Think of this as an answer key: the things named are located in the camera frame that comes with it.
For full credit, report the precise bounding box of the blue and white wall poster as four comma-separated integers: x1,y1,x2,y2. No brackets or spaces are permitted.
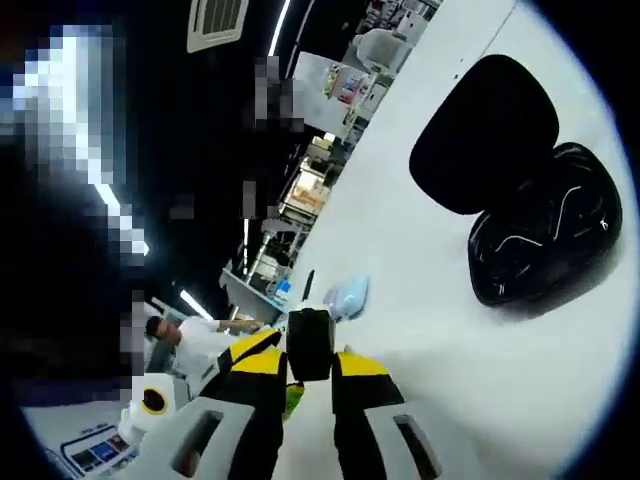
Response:
59,424,139,474

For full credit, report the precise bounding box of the black ear-hook earbud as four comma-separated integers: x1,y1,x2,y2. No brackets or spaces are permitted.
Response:
286,299,337,384

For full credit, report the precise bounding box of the colourful display shelf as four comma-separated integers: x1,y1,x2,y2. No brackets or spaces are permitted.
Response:
319,62,382,127

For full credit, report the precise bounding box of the ceiling air conditioner vent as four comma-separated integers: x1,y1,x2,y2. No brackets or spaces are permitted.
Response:
185,0,250,55

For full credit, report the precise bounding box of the light blue earbud case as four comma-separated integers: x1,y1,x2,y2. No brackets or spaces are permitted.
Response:
327,275,372,322

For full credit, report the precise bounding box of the white table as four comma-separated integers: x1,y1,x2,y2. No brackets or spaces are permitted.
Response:
279,0,632,480

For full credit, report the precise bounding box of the large black earbud case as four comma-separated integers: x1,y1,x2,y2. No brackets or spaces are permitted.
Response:
407,53,625,308

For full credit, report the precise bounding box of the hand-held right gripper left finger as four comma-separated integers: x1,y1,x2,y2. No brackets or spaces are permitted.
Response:
132,348,290,480

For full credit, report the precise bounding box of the white office chair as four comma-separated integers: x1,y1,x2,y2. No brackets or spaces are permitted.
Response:
353,28,402,65

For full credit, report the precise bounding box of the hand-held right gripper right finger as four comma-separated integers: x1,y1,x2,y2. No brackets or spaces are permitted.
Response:
331,351,496,480

